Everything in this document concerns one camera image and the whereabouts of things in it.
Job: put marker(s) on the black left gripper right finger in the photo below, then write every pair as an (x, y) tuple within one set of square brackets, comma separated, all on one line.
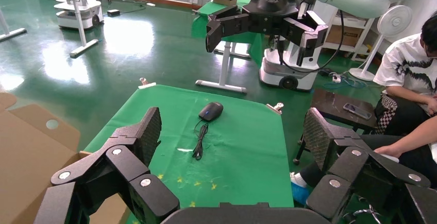
[(351, 168)]

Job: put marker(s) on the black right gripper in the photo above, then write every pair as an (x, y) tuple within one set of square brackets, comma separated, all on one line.
[(273, 0)]

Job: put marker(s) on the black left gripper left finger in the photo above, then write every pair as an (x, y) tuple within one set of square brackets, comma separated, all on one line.
[(129, 161)]

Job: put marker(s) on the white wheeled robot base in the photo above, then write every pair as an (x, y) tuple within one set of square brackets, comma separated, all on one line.
[(273, 72), (87, 14)]

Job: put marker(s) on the bare forearm of seated person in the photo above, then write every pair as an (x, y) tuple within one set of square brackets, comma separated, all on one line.
[(408, 94)]

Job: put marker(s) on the bare forearm of bystander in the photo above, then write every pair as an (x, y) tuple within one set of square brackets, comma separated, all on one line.
[(414, 133)]

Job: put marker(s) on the cardboard box in shelf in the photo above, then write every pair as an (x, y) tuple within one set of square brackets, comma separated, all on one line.
[(348, 35)]

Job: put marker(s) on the open brown cardboard box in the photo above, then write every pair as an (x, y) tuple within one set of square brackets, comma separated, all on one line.
[(27, 154)]

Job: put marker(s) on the hand of bystander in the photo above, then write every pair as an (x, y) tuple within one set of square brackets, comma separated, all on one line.
[(385, 151)]

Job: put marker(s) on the hand of seated person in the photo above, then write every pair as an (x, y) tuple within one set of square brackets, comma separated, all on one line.
[(433, 105)]

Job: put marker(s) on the smartphone with dark screen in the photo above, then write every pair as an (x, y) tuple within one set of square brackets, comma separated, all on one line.
[(356, 111)]

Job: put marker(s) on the shoe with blue cover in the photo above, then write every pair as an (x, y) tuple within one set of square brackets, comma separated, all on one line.
[(300, 193)]

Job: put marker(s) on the green cloth on background table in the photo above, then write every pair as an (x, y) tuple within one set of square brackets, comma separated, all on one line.
[(211, 9)]

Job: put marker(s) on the small dark side table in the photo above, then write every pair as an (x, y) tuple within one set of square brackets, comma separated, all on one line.
[(331, 104)]

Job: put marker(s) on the silver binder clip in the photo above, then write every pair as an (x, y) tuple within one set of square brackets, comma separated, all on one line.
[(146, 84), (274, 108)]

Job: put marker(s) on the white floor power strip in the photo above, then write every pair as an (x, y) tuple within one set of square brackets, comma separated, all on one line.
[(150, 4), (336, 78)]

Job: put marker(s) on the white storage shelf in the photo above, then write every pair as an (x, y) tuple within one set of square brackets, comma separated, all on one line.
[(367, 28)]

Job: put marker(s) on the person in white T-shirt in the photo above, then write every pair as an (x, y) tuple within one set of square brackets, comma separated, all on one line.
[(403, 62)]

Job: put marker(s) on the white standing fan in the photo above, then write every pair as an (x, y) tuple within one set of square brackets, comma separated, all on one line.
[(394, 21)]

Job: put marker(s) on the black power adapter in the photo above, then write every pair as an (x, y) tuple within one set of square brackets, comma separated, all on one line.
[(113, 12)]

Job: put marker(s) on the white background table frame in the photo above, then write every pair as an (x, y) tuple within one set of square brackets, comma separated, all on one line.
[(223, 69)]

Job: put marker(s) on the white wall outlet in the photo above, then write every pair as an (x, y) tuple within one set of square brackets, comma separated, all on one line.
[(193, 0)]

